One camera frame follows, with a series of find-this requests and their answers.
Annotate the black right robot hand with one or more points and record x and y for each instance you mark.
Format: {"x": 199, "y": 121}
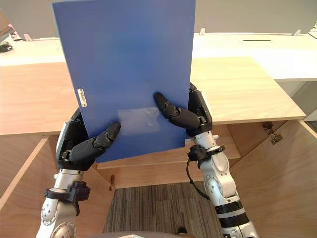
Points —
{"x": 195, "y": 116}

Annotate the light wooden cabinet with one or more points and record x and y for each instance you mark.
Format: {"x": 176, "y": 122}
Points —
{"x": 235, "y": 86}

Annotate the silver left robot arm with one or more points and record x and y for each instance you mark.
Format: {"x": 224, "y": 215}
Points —
{"x": 59, "y": 213}

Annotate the white desk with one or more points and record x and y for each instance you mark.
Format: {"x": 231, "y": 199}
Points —
{"x": 235, "y": 48}

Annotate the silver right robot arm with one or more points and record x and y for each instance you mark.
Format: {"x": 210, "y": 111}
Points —
{"x": 223, "y": 178}

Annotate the wooden cabinet door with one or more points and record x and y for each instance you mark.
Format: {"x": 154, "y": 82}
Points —
{"x": 272, "y": 186}
{"x": 24, "y": 196}

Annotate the black desk object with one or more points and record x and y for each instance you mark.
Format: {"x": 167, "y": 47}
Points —
{"x": 5, "y": 47}

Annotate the metal door hinge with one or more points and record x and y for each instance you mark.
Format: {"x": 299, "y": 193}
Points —
{"x": 112, "y": 182}
{"x": 273, "y": 138}

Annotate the white desk bracket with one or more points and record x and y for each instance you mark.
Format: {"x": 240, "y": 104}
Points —
{"x": 297, "y": 32}
{"x": 202, "y": 31}
{"x": 27, "y": 37}

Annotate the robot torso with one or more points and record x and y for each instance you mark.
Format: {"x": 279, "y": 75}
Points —
{"x": 131, "y": 236}

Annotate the blue plastic folder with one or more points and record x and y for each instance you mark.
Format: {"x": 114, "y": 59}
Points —
{"x": 128, "y": 62}

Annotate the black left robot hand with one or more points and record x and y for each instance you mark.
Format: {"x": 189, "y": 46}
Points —
{"x": 74, "y": 151}

